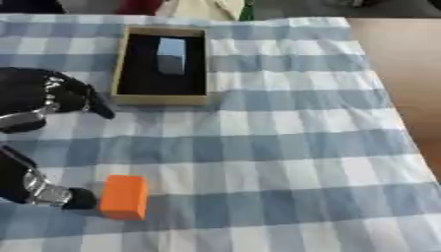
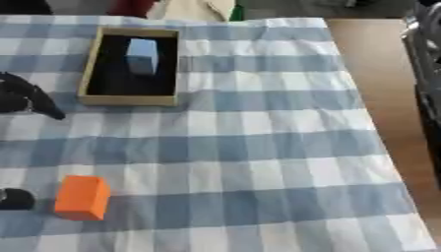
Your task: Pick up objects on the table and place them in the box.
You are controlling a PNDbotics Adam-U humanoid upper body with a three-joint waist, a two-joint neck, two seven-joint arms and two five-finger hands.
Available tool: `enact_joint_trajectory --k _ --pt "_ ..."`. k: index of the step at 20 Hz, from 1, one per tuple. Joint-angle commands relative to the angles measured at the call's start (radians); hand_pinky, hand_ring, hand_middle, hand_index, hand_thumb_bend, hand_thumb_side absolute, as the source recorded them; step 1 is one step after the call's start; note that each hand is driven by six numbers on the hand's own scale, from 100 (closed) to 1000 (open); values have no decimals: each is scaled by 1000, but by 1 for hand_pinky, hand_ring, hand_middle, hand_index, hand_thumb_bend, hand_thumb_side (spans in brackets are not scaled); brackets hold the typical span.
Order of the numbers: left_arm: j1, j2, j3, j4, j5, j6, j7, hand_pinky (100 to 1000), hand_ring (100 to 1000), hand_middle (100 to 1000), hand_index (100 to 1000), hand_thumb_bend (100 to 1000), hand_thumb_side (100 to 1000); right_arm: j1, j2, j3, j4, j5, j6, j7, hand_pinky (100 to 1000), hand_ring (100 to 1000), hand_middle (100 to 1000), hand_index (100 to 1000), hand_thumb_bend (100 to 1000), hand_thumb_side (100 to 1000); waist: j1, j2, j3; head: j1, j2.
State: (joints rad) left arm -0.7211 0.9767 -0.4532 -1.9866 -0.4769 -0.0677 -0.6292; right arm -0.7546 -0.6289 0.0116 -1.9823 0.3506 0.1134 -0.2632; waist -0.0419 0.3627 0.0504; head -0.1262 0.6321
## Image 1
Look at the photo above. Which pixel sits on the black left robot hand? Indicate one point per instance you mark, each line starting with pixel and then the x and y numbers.
pixel 23 88

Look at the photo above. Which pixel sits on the orange rectangular block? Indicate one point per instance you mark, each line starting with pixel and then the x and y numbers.
pixel 123 196

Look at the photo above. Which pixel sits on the red object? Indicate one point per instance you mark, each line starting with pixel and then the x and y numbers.
pixel 139 6

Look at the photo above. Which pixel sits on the tan cardboard box black inside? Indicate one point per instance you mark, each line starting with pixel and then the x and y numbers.
pixel 121 65

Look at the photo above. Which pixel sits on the cream white object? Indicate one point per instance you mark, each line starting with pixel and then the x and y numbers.
pixel 198 8

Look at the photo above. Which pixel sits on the green object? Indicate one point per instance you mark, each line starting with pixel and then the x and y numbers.
pixel 247 10

